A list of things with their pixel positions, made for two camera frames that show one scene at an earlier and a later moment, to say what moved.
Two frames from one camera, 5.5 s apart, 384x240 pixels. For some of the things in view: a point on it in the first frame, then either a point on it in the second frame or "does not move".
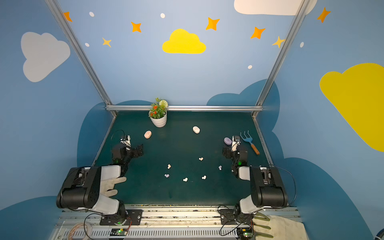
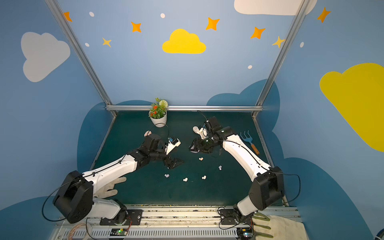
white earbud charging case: (196, 129) does not move
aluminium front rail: (162, 223) does not move
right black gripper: (229, 151) → (199, 145)
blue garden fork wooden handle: (249, 139) does not move
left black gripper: (133, 151) → (167, 159)
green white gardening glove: (277, 227) does not move
